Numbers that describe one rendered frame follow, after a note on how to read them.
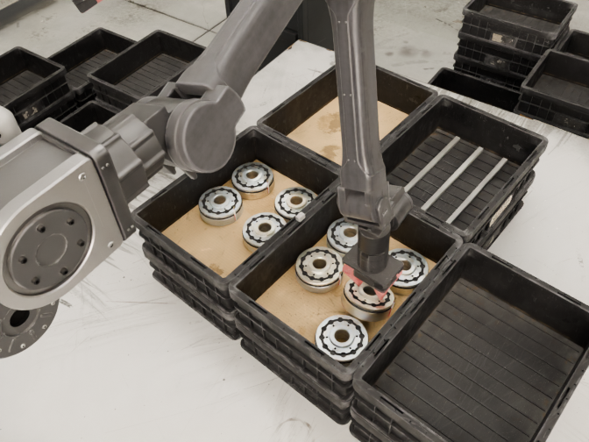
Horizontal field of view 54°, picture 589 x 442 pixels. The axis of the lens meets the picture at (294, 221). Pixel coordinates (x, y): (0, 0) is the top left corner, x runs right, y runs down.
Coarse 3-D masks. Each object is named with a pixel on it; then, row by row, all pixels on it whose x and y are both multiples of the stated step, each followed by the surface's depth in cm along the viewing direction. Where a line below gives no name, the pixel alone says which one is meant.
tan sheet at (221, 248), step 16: (256, 160) 151; (272, 192) 143; (256, 208) 139; (272, 208) 139; (176, 224) 137; (192, 224) 137; (208, 224) 136; (240, 224) 136; (176, 240) 133; (192, 240) 133; (208, 240) 133; (224, 240) 133; (240, 240) 133; (208, 256) 130; (224, 256) 130; (240, 256) 130; (224, 272) 127
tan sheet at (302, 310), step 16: (320, 240) 132; (288, 272) 126; (272, 288) 124; (288, 288) 124; (336, 288) 123; (272, 304) 121; (288, 304) 121; (304, 304) 121; (320, 304) 120; (336, 304) 120; (400, 304) 120; (288, 320) 118; (304, 320) 118; (320, 320) 118; (384, 320) 118; (304, 336) 116; (368, 336) 115
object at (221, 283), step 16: (256, 128) 144; (288, 144) 139; (320, 160) 135; (160, 192) 130; (144, 208) 127; (304, 208) 125; (144, 224) 124; (288, 224) 123; (160, 240) 120; (272, 240) 119; (176, 256) 120; (192, 256) 117; (256, 256) 117; (208, 272) 114; (240, 272) 114; (224, 288) 114
